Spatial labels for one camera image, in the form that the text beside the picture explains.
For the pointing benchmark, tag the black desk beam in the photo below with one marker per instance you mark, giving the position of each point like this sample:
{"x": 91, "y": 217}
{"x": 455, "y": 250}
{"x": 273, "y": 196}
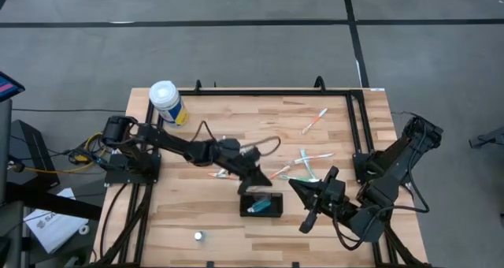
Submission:
{"x": 47, "y": 201}

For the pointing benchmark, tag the black equipment box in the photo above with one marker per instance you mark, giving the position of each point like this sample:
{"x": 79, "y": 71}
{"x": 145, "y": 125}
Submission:
{"x": 31, "y": 153}

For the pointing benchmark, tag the white yellow blue wipes canister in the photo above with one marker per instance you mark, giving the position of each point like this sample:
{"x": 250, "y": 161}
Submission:
{"x": 165, "y": 96}

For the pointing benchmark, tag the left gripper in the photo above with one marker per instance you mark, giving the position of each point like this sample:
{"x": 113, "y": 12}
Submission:
{"x": 232, "y": 153}

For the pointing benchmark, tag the white tape label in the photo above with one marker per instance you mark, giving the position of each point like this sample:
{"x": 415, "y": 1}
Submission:
{"x": 377, "y": 90}

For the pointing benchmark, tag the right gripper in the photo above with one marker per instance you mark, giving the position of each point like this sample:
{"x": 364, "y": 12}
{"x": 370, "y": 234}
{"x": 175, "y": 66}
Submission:
{"x": 332, "y": 197}

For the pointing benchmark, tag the teal mouthwash bottle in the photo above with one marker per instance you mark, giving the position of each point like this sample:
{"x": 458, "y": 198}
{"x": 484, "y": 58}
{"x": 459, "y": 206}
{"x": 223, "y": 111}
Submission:
{"x": 260, "y": 206}
{"x": 199, "y": 236}

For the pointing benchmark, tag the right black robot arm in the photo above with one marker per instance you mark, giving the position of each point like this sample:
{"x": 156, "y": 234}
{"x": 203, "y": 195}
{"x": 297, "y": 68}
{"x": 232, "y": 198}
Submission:
{"x": 393, "y": 169}

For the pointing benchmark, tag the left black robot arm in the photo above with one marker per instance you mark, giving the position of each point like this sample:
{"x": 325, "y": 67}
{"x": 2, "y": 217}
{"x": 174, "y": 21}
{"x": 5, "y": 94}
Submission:
{"x": 165, "y": 140}

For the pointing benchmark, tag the white paper booklet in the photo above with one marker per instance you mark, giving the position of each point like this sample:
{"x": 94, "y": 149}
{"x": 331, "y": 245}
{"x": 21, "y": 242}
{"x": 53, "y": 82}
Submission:
{"x": 55, "y": 228}

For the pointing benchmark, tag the white tape roll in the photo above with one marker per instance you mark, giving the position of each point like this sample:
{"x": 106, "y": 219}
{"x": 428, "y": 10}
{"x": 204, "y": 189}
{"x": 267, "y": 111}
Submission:
{"x": 80, "y": 229}

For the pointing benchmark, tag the green white toothbrush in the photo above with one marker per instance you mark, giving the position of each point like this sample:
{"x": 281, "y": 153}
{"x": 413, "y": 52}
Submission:
{"x": 223, "y": 172}
{"x": 295, "y": 178}

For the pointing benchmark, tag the tablet screen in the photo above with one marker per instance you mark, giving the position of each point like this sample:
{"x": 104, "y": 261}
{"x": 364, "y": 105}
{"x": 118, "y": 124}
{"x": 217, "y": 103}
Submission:
{"x": 10, "y": 87}

